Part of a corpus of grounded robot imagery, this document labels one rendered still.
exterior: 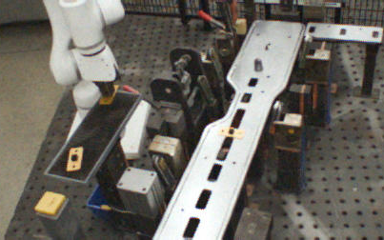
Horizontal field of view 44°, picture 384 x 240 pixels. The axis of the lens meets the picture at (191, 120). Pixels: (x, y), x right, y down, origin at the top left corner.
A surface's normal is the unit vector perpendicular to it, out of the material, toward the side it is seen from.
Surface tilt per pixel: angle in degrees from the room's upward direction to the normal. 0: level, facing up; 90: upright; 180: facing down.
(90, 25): 90
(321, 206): 0
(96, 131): 0
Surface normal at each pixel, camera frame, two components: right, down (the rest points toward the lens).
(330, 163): -0.15, -0.71
